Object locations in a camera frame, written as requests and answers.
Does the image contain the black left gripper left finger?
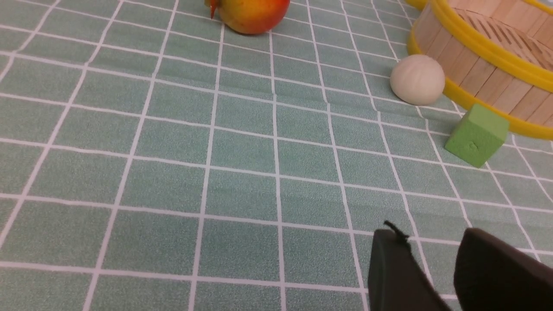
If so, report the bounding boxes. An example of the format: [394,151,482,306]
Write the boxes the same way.
[368,221,450,311]

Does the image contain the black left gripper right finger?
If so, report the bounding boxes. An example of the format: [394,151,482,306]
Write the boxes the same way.
[454,228,553,311]

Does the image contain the white steamed bun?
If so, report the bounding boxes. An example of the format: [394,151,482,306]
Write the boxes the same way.
[390,54,445,106]

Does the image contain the wooden steamer tray yellow rims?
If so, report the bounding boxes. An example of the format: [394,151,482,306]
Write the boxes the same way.
[407,0,553,140]

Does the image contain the green foam cube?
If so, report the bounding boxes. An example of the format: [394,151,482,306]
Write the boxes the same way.
[445,104,510,168]

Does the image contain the green checkered tablecloth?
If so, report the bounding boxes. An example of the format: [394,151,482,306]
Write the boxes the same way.
[0,0,552,311]

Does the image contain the red yellow pomegranate fruit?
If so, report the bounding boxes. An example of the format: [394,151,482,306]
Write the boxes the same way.
[204,0,290,35]

